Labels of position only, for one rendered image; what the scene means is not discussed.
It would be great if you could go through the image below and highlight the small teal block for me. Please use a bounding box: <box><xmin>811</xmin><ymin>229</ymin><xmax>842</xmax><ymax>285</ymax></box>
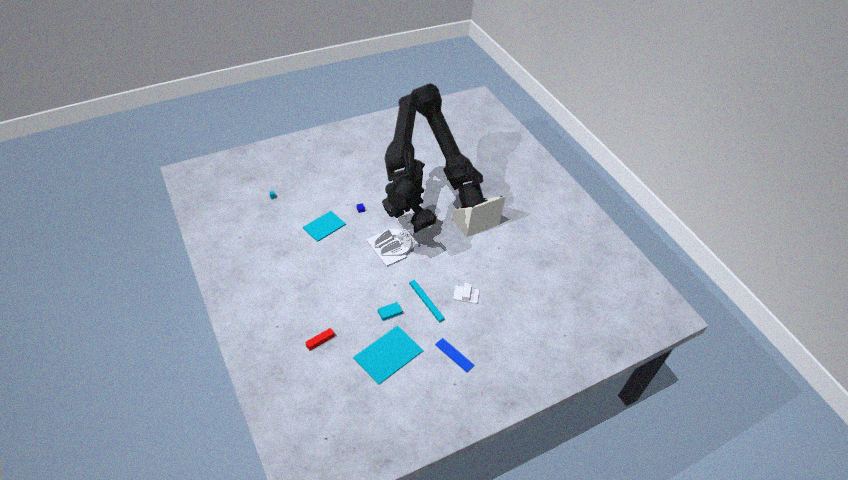
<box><xmin>378</xmin><ymin>302</ymin><xmax>402</xmax><ymax>321</ymax></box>

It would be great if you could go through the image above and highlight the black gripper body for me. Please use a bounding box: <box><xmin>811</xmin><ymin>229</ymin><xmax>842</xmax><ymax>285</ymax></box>
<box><xmin>385</xmin><ymin>182</ymin><xmax>436</xmax><ymax>230</ymax></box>

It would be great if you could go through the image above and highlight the red rectangular block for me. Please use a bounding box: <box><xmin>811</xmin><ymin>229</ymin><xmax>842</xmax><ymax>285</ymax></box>
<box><xmin>305</xmin><ymin>328</ymin><xmax>335</xmax><ymax>351</ymax></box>

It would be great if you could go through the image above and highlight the cyan flat rectangular plate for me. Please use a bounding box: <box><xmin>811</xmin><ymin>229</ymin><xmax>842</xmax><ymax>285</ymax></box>
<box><xmin>303</xmin><ymin>211</ymin><xmax>346</xmax><ymax>242</ymax></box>
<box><xmin>354</xmin><ymin>326</ymin><xmax>423</xmax><ymax>385</ymax></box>

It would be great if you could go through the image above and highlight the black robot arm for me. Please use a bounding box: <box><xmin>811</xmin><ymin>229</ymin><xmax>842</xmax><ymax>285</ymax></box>
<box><xmin>382</xmin><ymin>84</ymin><xmax>488</xmax><ymax>218</ymax></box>

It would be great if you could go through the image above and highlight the blue flat bar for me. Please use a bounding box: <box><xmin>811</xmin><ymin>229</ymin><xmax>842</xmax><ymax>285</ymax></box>
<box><xmin>435</xmin><ymin>338</ymin><xmax>475</xmax><ymax>373</ymax></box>

